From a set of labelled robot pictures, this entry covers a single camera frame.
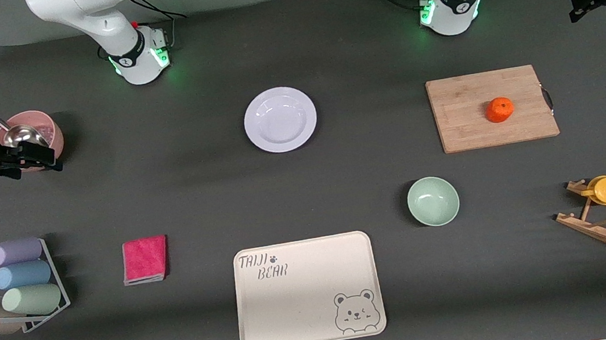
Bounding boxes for beige bear print tray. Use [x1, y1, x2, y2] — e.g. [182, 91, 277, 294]
[228, 229, 389, 340]

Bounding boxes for black right arm base cables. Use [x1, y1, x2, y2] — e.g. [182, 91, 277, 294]
[127, 0, 193, 55]

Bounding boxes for metal scoop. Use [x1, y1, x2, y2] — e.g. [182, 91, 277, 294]
[0, 103, 52, 155]

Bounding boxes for white round plate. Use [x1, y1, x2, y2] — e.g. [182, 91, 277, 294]
[240, 82, 322, 157]

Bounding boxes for green cup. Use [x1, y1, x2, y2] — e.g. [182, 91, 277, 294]
[0, 281, 64, 320]

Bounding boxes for blue cup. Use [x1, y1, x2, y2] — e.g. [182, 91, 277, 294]
[0, 259, 53, 291]

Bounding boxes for pink folded cloth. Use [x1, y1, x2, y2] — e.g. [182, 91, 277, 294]
[118, 234, 172, 287]

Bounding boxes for orange fruit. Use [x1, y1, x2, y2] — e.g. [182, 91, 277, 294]
[484, 95, 517, 125]

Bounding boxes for wooden cutting board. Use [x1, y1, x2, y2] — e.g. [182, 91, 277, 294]
[424, 62, 561, 155]

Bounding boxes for pink bowl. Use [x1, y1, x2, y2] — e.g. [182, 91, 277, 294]
[0, 107, 68, 176]

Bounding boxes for pale green bowl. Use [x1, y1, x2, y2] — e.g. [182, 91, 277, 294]
[404, 173, 463, 231]

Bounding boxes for white wire cup rack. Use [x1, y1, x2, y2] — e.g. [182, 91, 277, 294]
[0, 227, 74, 337]

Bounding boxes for purple cup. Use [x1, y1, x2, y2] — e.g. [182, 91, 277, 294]
[0, 236, 45, 267]

